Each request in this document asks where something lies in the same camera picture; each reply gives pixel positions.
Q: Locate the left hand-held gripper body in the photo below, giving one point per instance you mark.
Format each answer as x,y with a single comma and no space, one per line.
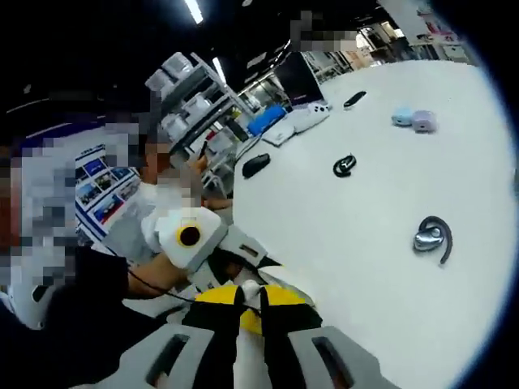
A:
174,251

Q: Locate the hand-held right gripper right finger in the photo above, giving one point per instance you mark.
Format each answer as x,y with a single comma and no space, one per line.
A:
284,336

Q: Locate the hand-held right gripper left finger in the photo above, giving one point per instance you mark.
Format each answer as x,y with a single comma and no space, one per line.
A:
211,336

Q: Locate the black ear-hook earbud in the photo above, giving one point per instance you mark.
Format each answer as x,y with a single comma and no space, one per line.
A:
425,241
340,168

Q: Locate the light blue earbud case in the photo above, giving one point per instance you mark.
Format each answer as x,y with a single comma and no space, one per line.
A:
402,116

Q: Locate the greyish lilac earbud case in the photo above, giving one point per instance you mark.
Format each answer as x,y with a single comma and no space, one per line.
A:
425,121

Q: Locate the white table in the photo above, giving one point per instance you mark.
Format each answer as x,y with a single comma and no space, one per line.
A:
344,283

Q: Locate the black computer mouse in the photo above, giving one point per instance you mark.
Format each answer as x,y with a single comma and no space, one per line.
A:
256,164

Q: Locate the black pen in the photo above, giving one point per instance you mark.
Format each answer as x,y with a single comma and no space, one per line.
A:
204,148

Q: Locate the person's dark shirt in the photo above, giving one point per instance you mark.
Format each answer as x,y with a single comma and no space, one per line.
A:
89,316

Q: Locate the blue storage box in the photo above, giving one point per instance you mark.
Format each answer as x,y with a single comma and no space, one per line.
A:
265,119

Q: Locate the grey metal shelf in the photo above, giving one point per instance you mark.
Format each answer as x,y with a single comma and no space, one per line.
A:
202,105

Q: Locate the white game controller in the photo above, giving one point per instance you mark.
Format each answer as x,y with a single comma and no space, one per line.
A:
318,111

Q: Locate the white chest-worn device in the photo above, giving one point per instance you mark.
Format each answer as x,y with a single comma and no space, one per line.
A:
24,312

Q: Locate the silver laptop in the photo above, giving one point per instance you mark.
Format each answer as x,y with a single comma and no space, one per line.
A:
300,81

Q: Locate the short ceiling light bar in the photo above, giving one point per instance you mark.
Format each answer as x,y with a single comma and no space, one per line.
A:
194,10
219,69

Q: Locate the black and white small device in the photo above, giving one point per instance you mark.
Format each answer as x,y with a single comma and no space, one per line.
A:
354,99

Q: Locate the pink display shelf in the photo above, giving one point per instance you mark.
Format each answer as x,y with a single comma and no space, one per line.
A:
440,24

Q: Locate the blue white wall poster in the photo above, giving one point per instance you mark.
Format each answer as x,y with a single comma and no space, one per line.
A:
105,186

